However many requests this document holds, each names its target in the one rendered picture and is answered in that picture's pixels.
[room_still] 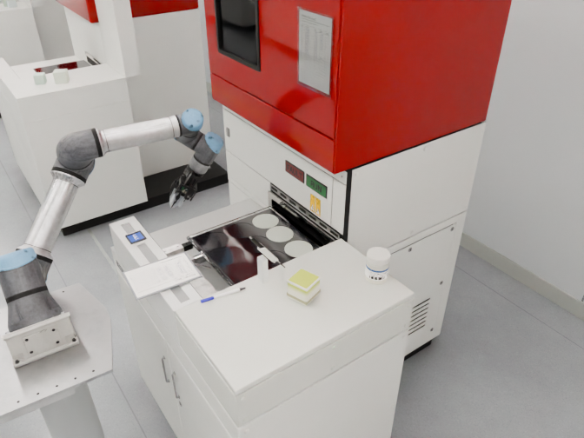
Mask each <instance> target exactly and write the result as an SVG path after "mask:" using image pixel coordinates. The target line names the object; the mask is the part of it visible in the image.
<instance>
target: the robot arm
mask: <svg viewBox="0 0 584 438"><path fill-rule="evenodd" d="M202 125H203V115H202V113H201V112H200V111H199V110H198V109H186V110H185V111H184V112H183V113H182V114H179V115H174V116H166V117H162V118H157V119H153V120H148V121H144V122H139V123H132V124H127V125H123V126H118V127H114V128H109V129H101V130H99V129H97V128H93V129H85V130H80V131H77V132H73V133H70V134H68V135H66V136H64V137H63V138H62V139H60V141H59V142H58V144H57V146H56V156H57V158H56V161H55V163H54V165H53V167H52V170H51V172H50V173H51V174H52V176H53V179H52V182H51V184H50V186H49V189H48V191H47V193H46V196H45V198H44V199H43V203H42V205H41V207H40V209H39V211H38V213H37V215H36V219H35V221H34V222H33V225H32V227H31V229H30V232H29V234H28V236H27V238H26V241H25V243H24V245H22V246H19V247H17V249H16V251H14V252H11V253H9V254H5V255H0V285H1V288H2V291H3V295H4V298H5V301H6V303H7V306H8V330H9V332H10V333H11V332H14V331H17V330H19V329H23V328H26V327H28V326H30V325H33V324H36V323H38V322H42V321H45V320H48V319H50V318H52V317H55V316H58V315H60V314H61V312H63V311H62V309H61V307H60V306H59V305H58V303H57V302H56V301H55V299H54V298H53V297H52V296H51V294H50V292H49V291H48V288H47V285H46V281H47V278H48V272H49V270H50V266H51V264H52V262H53V257H52V255H51V251H52V250H53V247H54V245H55V243H56V239H57V237H58V235H59V233H60V230H61V228H62V226H63V223H64V221H65V218H66V216H67V215H68V212H69V210H70V206H71V204H72V202H73V200H74V198H75V195H76V193H77V190H78V188H80V187H82V186H84V185H85V183H86V182H87V179H88V177H89V175H90V174H91V172H92V171H93V169H94V167H95V159H96V158H98V157H103V156H105V154H106V153H108V152H111V151H116V150H120V149H127V148H131V147H135V146H139V145H144V144H147V143H154V142H159V141H163V140H167V139H171V138H174V139H175V140H176V141H178V142H180V143H182V144H183V145H185V146H186V147H188V148H190V149H192V150H194V151H195V154H194V155H193V156H192V158H191V159H190V161H189V164H188V166H187V168H185V170H184V172H183V174H185V175H181V176H179V177H178V178H177V179H175V181H174V182H173V183H172V184H171V186H170V195H169V206H170V207H171V208H174V207H177V206H178V207H179V208H181V207H182V205H183V202H184V201H185V200H189V199H190V201H191V200H192V198H193V197H194V196H193V195H195V194H196V192H197V183H196V182H197V181H199V180H200V178H201V177H203V176H204V174H205V173H206V172H207V170H208V169H210V168H211V167H210V165H211V164H212V162H214V160H215V158H216V156H217V155H218V154H219V153H220V150H221V148H222V146H223V140H222V138H221V137H220V136H219V135H217V134H215V133H213V132H208V133H207V134H206V135H205V134H203V133H202V132H201V131H200V129H201V128H202ZM194 193H195V194H194ZM178 195H180V196H179V197H178V198H177V199H176V196H178ZM175 199H176V201H175ZM174 201H175V202H174Z"/></svg>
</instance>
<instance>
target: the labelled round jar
mask: <svg viewBox="0 0 584 438"><path fill-rule="evenodd" d="M389 261H390V252H389V251H388V250H387V249H385V248H382V247H373V248H371V249H369V250H368V252H367V261H366V268H365V279H366V280H367V281H368V282H370V283H373V284H383V283H385V282H386V281H387V279H388V269H389Z"/></svg>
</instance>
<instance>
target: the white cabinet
mask: <svg viewBox="0 0 584 438"><path fill-rule="evenodd" d="M111 251H112V255H113V258H114V262H115V265H116V272H117V276H118V280H119V283H120V288H121V291H122V295H123V301H124V306H125V309H126V313H127V317H128V320H129V327H130V331H131V334H132V338H133V343H134V346H135V350H136V356H137V360H138V364H139V368H140V371H141V375H142V378H143V380H144V381H145V383H146V385H147V387H148V388H149V391H150V392H151V394H152V395H153V397H154V398H155V400H156V402H157V404H158V406H159V408H160V409H161V410H162V412H163V414H164V416H165V418H166V419H167V421H168V423H169V425H170V426H171V428H172V429H173V431H174V433H175V434H176V437H177V438H390V436H391V431H392V426H393V421H394V416H395V406H396V401H397V396H398V391H399V386H400V380H401V375H402V366H403V361H404V355H405V350H406V345H407V339H408V331H409V328H406V329H405V330H403V331H402V332H401V333H399V334H397V335H395V336H393V337H392V338H390V339H388V340H386V341H385V342H383V343H382V344H380V345H378V346H377V347H375V348H372V349H371V350H369V351H368V352H367V353H365V354H363V355H361V356H359V357H358V358H356V359H354V360H353V361H352V362H349V363H348V364H346V365H344V366H343V367H341V368H339V369H337V370H336V371H334V372H333V373H331V374H329V375H327V376H325V377H324V378H322V379H321V380H319V381H318V382H315V383H314V384H312V385H310V386H309V387H307V388H305V389H304V390H302V391H300V392H299V393H297V394H295V395H293V396H291V397H290V398H288V399H287V400H285V401H283V402H281V403H280V404H278V405H276V406H275V407H273V408H272V409H270V410H268V411H266V412H265V413H263V414H261V415H259V416H257V417H256V418H255V419H253V420H251V421H249V422H247V423H246V424H244V425H242V426H241V427H239V428H238V427H237V426H236V425H235V423H234V422H233V420H232V419H231V417H230V416H229V414H228V413H227V411H226V410H225V409H224V407H223V406H222V404H221V403H220V402H219V401H218V399H217V398H216V396H215V394H214V393H213V392H212V390H211V389H210V387H209V385H208V384H207V383H206V381H205V380H204V379H203V378H202V376H201V375H200V373H199V372H198V370H197V369H196V367H195V366H194V364H193V363H192V361H191V360H190V359H189V358H188V356H187V355H186V353H185V352H184V351H183V349H182V347H181V346H179V345H178V344H177V342H176V340H175V339H174V337H173V336H172V335H171V333H170V332H169V331H168V329H167V328H166V327H165V325H164V324H163V322H162V320H161V319H160V318H159V316H158V315H157V313H156V312H155V310H154V309H153V308H152V307H151V305H150V304H149V302H148V301H147V299H146V298H145V297H144V298H143V299H140V300H136V298H135V297H134V296H133V294H132V292H131V290H130V288H129V285H128V283H127V282H126V280H125V278H124V276H123V274H122V272H124V271H127V270H126V269H125V267H124V266H123V265H122V264H121V262H120V261H119V259H118V258H117V257H116V255H115V253H114V252H113V250H111Z"/></svg>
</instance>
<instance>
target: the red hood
mask: <svg viewBox="0 0 584 438"><path fill-rule="evenodd" d="M511 3H512V0H204V10H205V20H206V31H207V40H208V50H209V69H210V79H211V89H212V97H213V99H214V100H216V101H217V102H219V103H221V104H222V105H224V106H225V107H227V108H229V109H230V110H232V111H234V112H235V113H236V114H238V115H239V116H242V117H243V118H245V119H246V120H248V121H250V122H251V123H253V124H254V125H256V126H257V127H259V128H260V129H263V130H264V131H266V132H267V133H269V134H270V135H272V136H273V137H275V138H277V139H278V140H280V141H281V142H283V143H285V144H287V145H288V146H289V147H291V148H292V149H294V150H296V151H298V152H299V153H301V154H302V155H304V156H306V157H307V158H308V159H310V160H312V161H313V162H315V163H317V164H319V165H320V166H322V167H323V168H324V169H326V170H328V171H329V172H331V173H333V174H334V175H335V174H337V173H340V172H343V171H345V170H348V169H352V168H354V167H357V166H360V165H362V164H364V163H369V162H372V161H374V160H376V159H379V158H382V157H384V156H388V155H391V154H394V153H395V152H398V151H401V150H404V149H407V148H410V147H413V146H415V145H418V144H420V143H425V142H427V141H430V140H432V139H435V138H437V137H440V136H444V135H446V134H449V133H452V132H455V131H457V130H459V129H464V128H467V127H468V126H471V125H474V124H477V123H480V122H483V121H486V118H487V113H488V106H489V103H490V98H491V94H492V90H493V86H494V79H495V75H496V71H497V66H498V62H499V58H500V54H501V47H502V43H503V38H504V35H505V30H506V27H507V22H508V15H509V11H510V7H511Z"/></svg>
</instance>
